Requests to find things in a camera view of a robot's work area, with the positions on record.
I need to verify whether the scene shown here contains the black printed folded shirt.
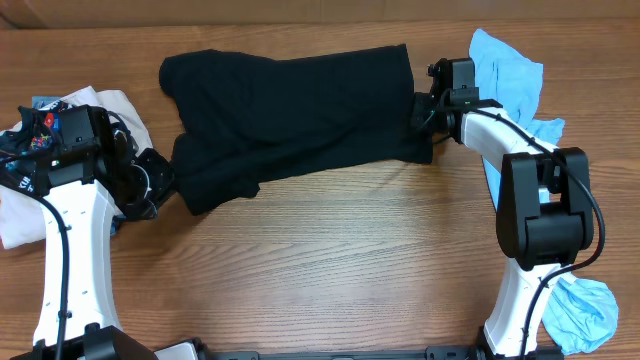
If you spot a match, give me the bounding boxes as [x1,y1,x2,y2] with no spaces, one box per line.
[1,101,72,196]

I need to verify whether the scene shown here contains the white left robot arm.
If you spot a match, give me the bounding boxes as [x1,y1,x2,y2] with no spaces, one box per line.
[27,105,175,359]

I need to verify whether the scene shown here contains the black t-shirt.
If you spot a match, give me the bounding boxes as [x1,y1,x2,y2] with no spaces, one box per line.
[159,45,433,215]

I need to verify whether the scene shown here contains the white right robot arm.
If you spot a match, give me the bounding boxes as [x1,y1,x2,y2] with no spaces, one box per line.
[411,92,603,359]

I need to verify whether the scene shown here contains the white folded shirt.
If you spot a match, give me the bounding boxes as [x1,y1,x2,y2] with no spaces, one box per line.
[1,86,153,249]

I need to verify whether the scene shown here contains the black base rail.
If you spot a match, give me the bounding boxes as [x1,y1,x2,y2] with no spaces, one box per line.
[154,338,566,360]

